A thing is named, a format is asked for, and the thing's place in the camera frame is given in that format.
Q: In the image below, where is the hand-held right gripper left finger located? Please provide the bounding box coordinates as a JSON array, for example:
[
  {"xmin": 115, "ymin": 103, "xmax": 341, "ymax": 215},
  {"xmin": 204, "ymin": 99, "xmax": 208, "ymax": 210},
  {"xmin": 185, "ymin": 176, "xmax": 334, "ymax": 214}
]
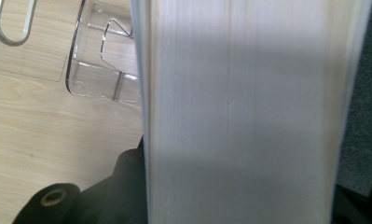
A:
[{"xmin": 80, "ymin": 136, "xmax": 149, "ymax": 224}]

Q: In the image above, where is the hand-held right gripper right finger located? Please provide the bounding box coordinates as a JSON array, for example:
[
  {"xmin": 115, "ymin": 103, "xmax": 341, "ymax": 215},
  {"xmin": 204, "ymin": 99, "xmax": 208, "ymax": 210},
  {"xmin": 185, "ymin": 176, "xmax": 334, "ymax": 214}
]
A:
[{"xmin": 331, "ymin": 182, "xmax": 372, "ymax": 224}]

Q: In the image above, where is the clear acrylic book rack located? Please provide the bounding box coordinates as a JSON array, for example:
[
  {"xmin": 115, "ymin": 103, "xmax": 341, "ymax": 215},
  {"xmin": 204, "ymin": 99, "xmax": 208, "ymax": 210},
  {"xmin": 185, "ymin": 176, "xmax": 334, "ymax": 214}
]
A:
[{"xmin": 0, "ymin": 0, "xmax": 144, "ymax": 109}]

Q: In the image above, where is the blue book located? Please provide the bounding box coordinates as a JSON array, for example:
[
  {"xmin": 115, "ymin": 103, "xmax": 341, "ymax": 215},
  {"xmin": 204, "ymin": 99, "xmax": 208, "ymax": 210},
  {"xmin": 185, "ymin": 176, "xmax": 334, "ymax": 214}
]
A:
[{"xmin": 130, "ymin": 0, "xmax": 372, "ymax": 224}]

